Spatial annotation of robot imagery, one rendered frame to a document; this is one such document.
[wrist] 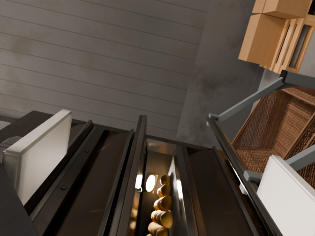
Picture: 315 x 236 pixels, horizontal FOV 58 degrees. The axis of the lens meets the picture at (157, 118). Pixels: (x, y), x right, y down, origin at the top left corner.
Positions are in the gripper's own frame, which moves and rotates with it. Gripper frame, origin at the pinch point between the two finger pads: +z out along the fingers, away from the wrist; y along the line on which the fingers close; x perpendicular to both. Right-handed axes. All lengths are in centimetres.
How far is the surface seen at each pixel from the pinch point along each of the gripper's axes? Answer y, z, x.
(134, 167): -1, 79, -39
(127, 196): -1, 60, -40
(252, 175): 23.6, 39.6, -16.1
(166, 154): 18, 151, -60
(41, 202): -29, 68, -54
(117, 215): -3, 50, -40
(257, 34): 100, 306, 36
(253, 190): 22.7, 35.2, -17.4
